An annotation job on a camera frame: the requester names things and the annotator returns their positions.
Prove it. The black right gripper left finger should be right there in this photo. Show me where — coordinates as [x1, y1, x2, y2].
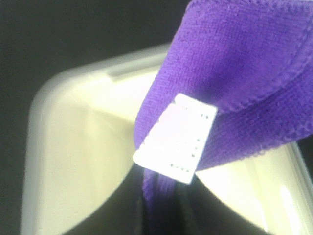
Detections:
[96, 163, 150, 235]

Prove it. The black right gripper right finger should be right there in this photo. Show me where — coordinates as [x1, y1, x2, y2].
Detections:
[171, 172, 239, 235]

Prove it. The cream white storage basket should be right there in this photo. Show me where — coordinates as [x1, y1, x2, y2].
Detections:
[21, 44, 313, 235]

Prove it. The purple towel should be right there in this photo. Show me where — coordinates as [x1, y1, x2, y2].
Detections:
[134, 0, 313, 206]

